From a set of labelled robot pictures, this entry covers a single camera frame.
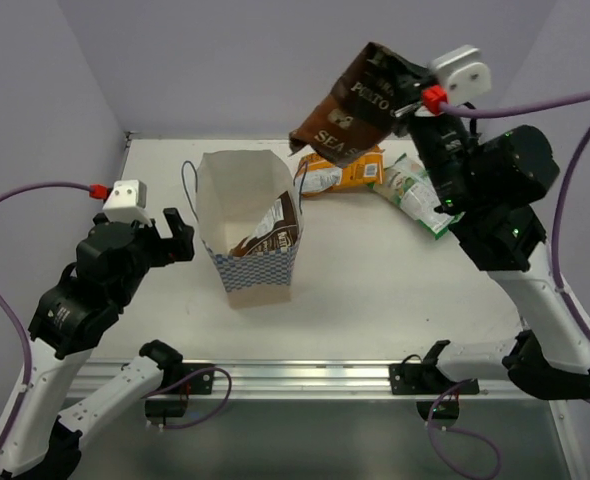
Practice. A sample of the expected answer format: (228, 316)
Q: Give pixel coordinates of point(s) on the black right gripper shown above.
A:
(421, 119)

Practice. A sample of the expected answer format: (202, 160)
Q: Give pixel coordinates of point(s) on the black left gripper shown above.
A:
(162, 245)

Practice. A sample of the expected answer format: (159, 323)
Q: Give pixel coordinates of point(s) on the blue checkered paper bag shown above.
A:
(229, 192)

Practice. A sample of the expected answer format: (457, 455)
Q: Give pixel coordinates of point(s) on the green Chuba snack bag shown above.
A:
(406, 185)

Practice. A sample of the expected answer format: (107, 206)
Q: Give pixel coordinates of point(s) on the orange chips bag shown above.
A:
(315, 175)

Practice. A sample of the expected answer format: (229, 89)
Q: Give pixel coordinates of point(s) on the brown chocolate snack bag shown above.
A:
(360, 110)

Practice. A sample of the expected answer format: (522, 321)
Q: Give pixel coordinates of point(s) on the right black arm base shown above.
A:
(412, 377)

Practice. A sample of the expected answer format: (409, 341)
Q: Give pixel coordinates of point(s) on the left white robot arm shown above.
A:
(38, 438)

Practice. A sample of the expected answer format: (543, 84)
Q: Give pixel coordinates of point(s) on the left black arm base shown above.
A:
(170, 400)

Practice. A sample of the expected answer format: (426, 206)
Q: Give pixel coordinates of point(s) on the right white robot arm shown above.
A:
(550, 358)

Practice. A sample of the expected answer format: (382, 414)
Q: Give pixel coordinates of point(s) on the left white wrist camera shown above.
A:
(127, 203)

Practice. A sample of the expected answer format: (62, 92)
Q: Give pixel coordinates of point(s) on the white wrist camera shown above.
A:
(127, 203)
(461, 75)

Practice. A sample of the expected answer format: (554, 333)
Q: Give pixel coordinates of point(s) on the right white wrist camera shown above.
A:
(461, 75)

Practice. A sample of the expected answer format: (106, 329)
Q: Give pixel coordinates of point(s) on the aluminium front rail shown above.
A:
(294, 380)

